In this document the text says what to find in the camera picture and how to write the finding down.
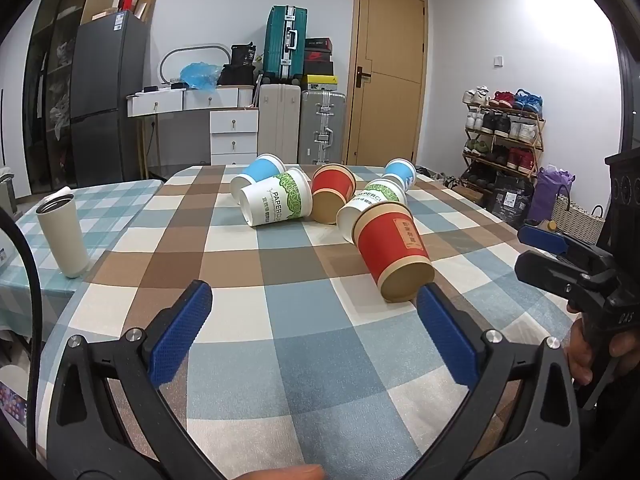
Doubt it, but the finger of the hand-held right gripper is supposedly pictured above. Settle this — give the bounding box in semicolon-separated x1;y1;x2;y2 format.
515;251;621;307
517;224;608;263

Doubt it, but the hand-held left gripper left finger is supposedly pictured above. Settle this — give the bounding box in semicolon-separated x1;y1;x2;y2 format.
47;280;236;480

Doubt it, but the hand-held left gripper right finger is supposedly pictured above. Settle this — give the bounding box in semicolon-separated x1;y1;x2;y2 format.
400;282;584;480

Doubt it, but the red paper cup with label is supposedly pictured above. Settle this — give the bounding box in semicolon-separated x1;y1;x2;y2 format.
352;202;436;304

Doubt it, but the blue paper cup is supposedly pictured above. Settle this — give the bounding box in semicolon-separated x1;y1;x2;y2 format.
382;158;417;194
230;153;287;206

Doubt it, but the green leaf paper cup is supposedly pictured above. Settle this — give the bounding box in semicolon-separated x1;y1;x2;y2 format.
240;167;314;228
336;178;408;244

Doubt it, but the plain red paper cup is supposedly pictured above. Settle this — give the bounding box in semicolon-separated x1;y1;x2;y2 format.
310;163;357;225

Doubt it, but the person's right hand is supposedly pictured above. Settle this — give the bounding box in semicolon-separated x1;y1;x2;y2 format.
565;317;610;387

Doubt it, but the person's left hand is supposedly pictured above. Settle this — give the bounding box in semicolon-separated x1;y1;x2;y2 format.
234;464;326;480

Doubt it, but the woven basket bag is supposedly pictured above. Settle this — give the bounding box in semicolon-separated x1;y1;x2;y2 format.
550;185;607;247

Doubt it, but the purple bag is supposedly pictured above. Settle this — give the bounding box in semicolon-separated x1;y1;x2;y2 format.
527;164;577;224

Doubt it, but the black printed bag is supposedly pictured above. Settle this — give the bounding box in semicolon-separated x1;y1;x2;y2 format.
492;172;537;227

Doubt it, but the wooden shoe rack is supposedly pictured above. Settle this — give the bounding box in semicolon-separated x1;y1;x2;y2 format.
461;104;547;197

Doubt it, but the brown blue checkered tablecloth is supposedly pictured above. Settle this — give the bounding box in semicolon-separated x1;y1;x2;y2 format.
37;162;603;480

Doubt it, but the group of assorted shoes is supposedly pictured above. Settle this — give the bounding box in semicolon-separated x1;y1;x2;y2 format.
461;85;545;172

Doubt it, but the light blue checkered tablecloth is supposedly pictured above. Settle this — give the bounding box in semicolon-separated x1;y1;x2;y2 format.
0;179;167;338

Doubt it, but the white steel tumbler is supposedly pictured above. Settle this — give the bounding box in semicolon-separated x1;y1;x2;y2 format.
35;186;91;279

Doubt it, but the white drawer unit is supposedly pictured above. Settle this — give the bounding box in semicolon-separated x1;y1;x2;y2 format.
209;109;260;167

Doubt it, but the wooden door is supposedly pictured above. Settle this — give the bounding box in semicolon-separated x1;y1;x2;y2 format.
345;0;430;167

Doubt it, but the white suitcase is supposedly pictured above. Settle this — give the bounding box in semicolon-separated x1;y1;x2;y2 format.
257;82;303;164

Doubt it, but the white vanity desk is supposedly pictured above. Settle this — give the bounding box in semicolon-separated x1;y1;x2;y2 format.
125;85;257;181

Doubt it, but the silver suitcase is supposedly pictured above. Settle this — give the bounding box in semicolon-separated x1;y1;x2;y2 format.
298;88;347;166

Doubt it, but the dark grey refrigerator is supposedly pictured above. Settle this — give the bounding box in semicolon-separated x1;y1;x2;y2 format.
69;10;152;187

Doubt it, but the blue plastic bag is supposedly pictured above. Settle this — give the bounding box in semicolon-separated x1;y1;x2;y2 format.
179;61;224;92

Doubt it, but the arched vanity mirror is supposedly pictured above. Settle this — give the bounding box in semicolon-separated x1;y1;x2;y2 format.
158;42;231;85

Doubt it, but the stack of shoe boxes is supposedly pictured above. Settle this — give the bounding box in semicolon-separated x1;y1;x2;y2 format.
304;37;340;92

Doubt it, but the dark glass door cabinet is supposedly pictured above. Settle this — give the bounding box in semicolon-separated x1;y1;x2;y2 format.
22;0;101;192

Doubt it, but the teal suitcase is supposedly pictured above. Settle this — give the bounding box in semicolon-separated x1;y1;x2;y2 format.
263;5;309;85

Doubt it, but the black cable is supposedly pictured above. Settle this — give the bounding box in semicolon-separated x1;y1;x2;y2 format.
0;207;45;463

